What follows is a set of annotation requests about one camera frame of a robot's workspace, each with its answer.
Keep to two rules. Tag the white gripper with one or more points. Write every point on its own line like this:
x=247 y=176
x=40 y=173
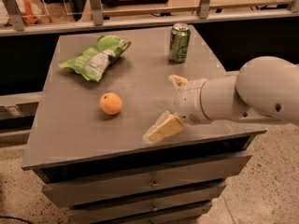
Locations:
x=191 y=102

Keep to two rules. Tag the orange fruit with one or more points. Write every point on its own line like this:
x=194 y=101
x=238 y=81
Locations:
x=110 y=103

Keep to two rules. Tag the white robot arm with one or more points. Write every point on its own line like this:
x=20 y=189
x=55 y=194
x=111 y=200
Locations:
x=266 y=89

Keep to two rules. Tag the green soda can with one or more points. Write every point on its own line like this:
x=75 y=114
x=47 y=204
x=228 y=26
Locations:
x=179 y=42

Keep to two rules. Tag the grey drawer cabinet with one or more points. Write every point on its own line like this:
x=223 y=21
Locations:
x=73 y=138

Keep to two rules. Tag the green chip bag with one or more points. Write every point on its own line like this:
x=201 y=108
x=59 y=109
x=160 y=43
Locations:
x=93 y=62

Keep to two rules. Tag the middle grey drawer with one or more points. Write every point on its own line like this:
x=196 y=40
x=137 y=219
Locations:
x=147 y=202

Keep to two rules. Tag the grey drawer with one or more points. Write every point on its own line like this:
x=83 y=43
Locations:
x=98 y=188
x=147 y=202
x=168 y=214

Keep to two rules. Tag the bottom grey drawer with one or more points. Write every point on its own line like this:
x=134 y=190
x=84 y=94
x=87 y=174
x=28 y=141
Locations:
x=168 y=214

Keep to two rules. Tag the top grey drawer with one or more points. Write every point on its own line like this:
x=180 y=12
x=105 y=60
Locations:
x=98 y=188

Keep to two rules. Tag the orange white striped bag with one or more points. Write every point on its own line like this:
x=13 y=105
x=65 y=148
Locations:
x=31 y=13

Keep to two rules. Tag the grey metal railing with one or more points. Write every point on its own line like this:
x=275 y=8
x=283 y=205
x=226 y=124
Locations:
x=96 y=16

